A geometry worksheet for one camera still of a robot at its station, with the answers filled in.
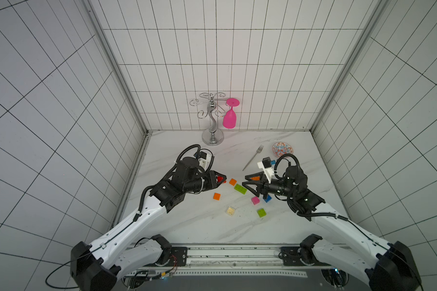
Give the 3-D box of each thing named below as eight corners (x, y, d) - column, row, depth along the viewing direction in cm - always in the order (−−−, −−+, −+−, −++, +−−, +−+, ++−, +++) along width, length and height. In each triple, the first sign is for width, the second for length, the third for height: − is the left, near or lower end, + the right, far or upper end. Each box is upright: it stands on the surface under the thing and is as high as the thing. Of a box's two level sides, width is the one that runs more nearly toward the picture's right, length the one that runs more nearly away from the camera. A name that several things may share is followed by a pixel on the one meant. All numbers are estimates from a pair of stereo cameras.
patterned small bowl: (273, 156, 108) (275, 152, 105) (271, 146, 113) (272, 142, 110) (291, 156, 108) (294, 152, 105) (288, 146, 113) (290, 142, 110)
